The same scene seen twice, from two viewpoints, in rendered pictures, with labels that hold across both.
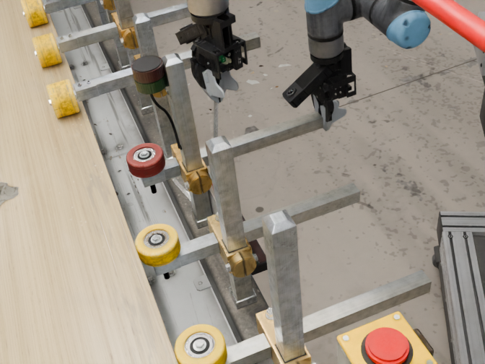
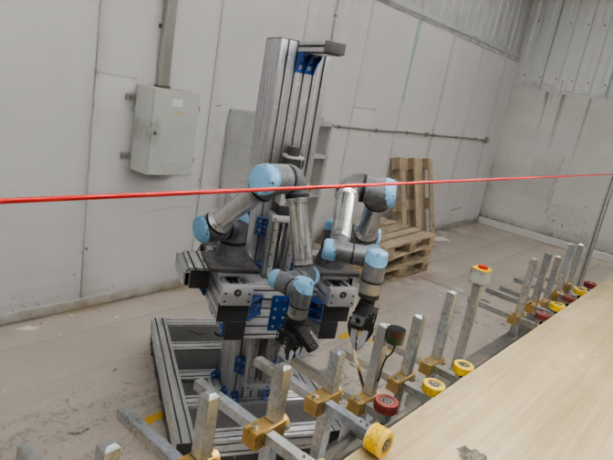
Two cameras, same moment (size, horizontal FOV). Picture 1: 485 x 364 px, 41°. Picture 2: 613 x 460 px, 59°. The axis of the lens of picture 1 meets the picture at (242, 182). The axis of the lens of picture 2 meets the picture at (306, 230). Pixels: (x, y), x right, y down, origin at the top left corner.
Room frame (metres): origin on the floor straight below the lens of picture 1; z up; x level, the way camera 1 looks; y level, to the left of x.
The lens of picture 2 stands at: (2.29, 1.29, 1.85)
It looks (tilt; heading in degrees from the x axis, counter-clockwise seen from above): 15 degrees down; 235
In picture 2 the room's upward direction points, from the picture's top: 10 degrees clockwise
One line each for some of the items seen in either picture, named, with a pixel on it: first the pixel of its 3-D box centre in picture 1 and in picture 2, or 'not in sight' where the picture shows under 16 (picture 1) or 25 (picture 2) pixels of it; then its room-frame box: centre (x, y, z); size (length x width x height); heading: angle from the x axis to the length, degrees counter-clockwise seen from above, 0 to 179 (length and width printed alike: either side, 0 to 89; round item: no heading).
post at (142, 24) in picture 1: (161, 105); (324, 418); (1.30, 0.17, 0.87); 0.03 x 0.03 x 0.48; 16
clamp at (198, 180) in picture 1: (190, 167); (365, 402); (1.08, 0.11, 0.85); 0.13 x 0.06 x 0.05; 16
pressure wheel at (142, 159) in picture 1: (149, 172); (383, 413); (1.07, 0.20, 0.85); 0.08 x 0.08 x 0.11
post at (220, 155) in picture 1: (234, 240); (406, 371); (0.82, 0.03, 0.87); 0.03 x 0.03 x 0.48; 16
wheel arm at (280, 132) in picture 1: (233, 148); (337, 388); (1.13, 0.01, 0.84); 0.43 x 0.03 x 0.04; 106
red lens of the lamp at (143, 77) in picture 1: (148, 68); (396, 331); (1.05, 0.15, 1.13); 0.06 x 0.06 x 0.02
